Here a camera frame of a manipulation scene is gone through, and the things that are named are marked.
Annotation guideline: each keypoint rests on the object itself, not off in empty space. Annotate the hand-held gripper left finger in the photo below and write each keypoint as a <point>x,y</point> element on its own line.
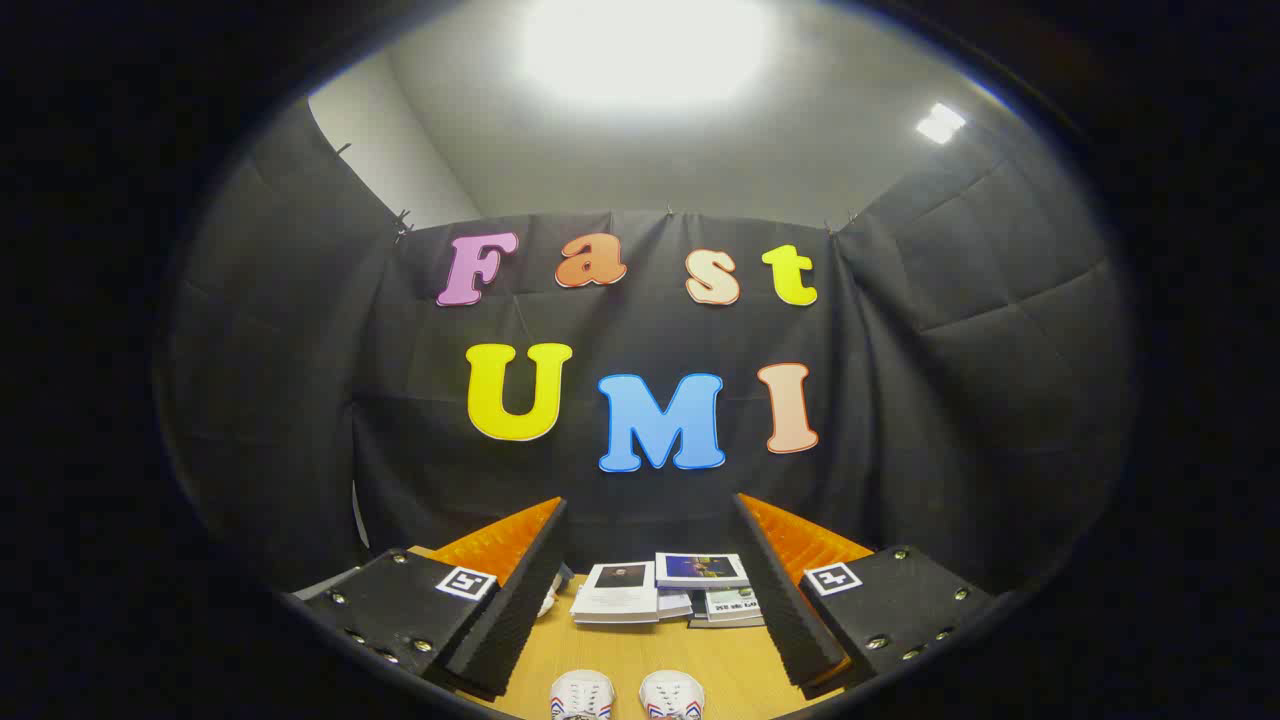
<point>520,620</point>

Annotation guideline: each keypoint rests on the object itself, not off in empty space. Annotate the large ceiling light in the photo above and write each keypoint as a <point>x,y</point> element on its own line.
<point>640,50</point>

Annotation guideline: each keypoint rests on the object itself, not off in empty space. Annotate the book with blue picture cover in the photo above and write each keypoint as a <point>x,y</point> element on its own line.
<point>700,568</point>

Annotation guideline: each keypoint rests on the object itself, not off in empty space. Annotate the black backdrop cloth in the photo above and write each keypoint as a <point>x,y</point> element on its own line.
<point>300,400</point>

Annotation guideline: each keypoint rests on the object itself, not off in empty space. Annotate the book with pale green cover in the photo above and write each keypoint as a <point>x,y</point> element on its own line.
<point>733,603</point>

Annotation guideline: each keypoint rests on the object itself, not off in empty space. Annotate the white round plush toy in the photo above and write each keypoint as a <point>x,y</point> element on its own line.
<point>548,601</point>

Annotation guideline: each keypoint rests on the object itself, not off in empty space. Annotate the white book with dark portrait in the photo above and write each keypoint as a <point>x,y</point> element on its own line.
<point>618,592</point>

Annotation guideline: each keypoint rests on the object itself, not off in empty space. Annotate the small ceiling light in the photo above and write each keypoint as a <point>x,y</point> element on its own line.
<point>940,122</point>

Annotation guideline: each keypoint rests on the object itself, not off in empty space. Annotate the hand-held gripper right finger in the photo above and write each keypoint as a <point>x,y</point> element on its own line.
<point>780,610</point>

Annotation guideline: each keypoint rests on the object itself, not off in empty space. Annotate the dark grey book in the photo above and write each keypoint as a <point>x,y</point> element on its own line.
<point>725,624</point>

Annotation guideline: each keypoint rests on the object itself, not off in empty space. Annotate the white shoe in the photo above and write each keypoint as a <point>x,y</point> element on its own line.
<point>672,697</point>
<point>582,697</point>

